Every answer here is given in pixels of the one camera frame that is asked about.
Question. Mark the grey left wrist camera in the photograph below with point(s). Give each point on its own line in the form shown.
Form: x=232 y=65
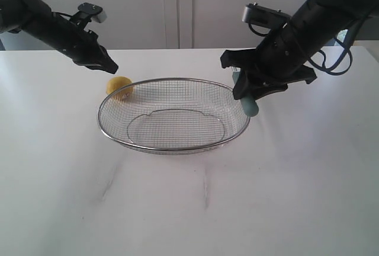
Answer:
x=87 y=13

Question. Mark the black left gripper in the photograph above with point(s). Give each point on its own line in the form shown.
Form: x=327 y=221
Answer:
x=82 y=47

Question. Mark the yellow lemon with sticker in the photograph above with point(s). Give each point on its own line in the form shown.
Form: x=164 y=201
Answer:
x=116 y=83

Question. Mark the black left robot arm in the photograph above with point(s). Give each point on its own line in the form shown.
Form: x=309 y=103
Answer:
x=35 y=18

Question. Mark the oval wire mesh basket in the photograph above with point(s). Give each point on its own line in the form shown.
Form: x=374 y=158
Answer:
x=172 y=116

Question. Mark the teal handled vegetable peeler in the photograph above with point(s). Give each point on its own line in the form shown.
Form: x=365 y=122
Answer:
x=249 y=105

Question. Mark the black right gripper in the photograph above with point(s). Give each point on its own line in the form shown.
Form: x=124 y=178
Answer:
x=277 y=61

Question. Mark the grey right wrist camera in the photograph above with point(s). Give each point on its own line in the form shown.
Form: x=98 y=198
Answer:
x=255 y=14

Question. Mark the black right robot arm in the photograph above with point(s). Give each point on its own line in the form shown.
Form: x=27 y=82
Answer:
x=333 y=16

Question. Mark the white cabinet doors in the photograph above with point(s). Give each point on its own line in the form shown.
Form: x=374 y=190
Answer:
x=171 y=8

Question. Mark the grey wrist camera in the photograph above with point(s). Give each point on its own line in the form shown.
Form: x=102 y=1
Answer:
x=255 y=14
x=87 y=13

